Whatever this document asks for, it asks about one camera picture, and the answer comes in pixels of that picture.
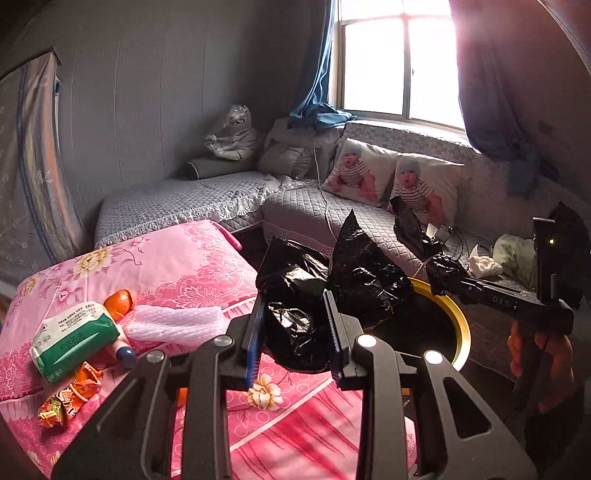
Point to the white crumpled tissue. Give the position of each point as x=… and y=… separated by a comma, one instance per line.
x=485, y=266

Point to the person's right hand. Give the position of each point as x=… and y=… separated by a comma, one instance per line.
x=558, y=360

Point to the grey bolster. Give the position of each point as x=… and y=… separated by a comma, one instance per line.
x=217, y=168

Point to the baby print pillow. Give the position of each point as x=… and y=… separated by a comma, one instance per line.
x=355, y=170
x=425, y=189

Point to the grey patterned hanging cloth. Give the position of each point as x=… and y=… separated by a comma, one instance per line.
x=32, y=161

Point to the small bottle blue cap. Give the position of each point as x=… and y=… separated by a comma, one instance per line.
x=125, y=356

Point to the pale green plastic bag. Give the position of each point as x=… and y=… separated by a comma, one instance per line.
x=515, y=258

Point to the white tiger plush toy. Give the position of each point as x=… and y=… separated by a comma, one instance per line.
x=235, y=134

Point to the grey frilled cushion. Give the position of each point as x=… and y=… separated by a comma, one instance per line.
x=286, y=154

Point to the red and green snack wrapper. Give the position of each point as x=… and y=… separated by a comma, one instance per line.
x=55, y=410

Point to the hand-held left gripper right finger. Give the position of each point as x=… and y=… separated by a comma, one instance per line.
x=333, y=332

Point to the person's right forearm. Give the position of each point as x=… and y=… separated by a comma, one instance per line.
x=558, y=443

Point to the black plastic trash bag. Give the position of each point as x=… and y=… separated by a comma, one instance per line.
x=295, y=286

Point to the pink floral blanket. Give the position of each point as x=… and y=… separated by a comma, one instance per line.
x=184, y=258

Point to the window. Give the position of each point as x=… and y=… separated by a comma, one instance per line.
x=397, y=60

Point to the orange fruit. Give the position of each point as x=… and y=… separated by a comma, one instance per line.
x=119, y=302

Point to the green and white tissue pack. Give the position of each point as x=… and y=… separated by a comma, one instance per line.
x=74, y=341

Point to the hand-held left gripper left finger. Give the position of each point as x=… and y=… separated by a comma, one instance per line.
x=256, y=341

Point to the yellow rimmed trash bin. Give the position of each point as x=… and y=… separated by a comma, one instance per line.
x=458, y=318

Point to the dark curtain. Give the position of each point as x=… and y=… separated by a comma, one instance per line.
x=498, y=92

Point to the orange snack wrapper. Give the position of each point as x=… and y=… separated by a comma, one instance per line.
x=87, y=383

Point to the blue curtain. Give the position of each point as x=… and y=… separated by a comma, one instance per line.
x=318, y=69

